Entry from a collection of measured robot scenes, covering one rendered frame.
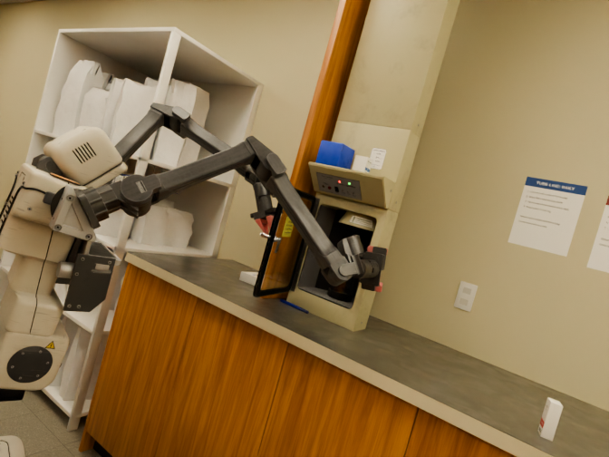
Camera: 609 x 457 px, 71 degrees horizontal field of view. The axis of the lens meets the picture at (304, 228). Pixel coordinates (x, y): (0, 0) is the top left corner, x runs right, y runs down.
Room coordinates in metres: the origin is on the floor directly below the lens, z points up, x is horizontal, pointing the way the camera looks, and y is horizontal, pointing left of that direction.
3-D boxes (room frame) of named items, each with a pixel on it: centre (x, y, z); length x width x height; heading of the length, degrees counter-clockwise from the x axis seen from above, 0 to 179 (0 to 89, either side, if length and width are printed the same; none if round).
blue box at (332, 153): (1.65, -0.04, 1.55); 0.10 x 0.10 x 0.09; 57
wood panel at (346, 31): (1.90, -0.04, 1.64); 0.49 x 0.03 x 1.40; 147
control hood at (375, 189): (1.60, -0.11, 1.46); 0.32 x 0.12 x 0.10; 57
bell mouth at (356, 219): (1.72, -0.21, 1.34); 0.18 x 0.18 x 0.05
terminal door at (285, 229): (1.58, 0.05, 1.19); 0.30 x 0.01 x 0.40; 158
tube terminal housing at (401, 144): (1.76, -0.21, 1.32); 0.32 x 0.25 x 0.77; 57
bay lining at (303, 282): (1.75, -0.21, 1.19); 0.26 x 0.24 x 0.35; 57
